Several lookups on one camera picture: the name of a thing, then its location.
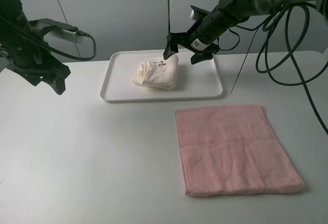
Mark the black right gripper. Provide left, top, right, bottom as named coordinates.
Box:
left=163, top=8, right=241, bottom=65

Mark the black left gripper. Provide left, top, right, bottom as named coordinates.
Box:
left=1, top=36, right=71, bottom=95

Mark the cream white towel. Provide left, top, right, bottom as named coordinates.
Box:
left=132, top=55, right=179, bottom=90

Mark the pink towel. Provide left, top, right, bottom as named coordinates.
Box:
left=174, top=105, right=305, bottom=197

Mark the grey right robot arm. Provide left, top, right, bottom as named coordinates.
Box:
left=163, top=0, right=327, bottom=65

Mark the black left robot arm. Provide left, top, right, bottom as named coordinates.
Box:
left=1, top=0, right=71, bottom=95

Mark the white rectangular tray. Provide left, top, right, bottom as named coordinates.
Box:
left=100, top=49, right=223, bottom=103

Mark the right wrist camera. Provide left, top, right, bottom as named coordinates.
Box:
left=190, top=5, right=210, bottom=22

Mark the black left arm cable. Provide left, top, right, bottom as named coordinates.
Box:
left=0, top=13, right=97, bottom=61

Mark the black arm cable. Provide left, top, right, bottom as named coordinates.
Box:
left=0, top=13, right=97, bottom=61
left=229, top=0, right=328, bottom=131

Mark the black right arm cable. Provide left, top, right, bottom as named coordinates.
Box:
left=229, top=0, right=328, bottom=131

